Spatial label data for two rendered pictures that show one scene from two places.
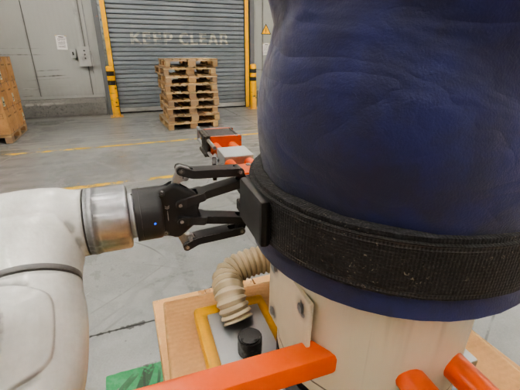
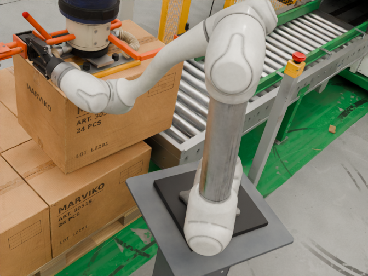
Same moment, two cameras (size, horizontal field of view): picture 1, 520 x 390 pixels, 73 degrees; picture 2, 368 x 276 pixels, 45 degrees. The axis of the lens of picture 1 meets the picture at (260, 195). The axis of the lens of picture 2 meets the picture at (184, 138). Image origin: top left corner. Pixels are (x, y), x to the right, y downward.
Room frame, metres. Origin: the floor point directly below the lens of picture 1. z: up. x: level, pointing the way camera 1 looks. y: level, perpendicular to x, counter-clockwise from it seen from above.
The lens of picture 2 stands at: (0.73, 1.45, 2.08)
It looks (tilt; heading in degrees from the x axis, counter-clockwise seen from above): 41 degrees down; 237
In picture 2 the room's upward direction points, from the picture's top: 12 degrees clockwise
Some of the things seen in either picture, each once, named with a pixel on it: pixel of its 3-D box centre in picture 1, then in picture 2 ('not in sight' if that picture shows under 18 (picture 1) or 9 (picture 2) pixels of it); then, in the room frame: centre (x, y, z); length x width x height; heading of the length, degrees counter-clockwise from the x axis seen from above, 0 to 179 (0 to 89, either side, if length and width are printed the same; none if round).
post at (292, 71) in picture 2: not in sight; (268, 137); (-0.75, 0.02, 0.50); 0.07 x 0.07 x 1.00; 21
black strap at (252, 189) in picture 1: (383, 191); (89, 2); (0.27, -0.10, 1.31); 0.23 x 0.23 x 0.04
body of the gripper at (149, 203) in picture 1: (166, 210); (53, 65); (0.46, 0.14, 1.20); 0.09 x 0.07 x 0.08; 111
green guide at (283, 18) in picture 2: not in sight; (262, 23); (-1.35, -1.03, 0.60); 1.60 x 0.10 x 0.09; 21
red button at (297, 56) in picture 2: not in sight; (298, 58); (-0.75, 0.02, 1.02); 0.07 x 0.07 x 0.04
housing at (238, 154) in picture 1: (234, 161); not in sight; (0.71, 0.05, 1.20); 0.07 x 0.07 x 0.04; 19
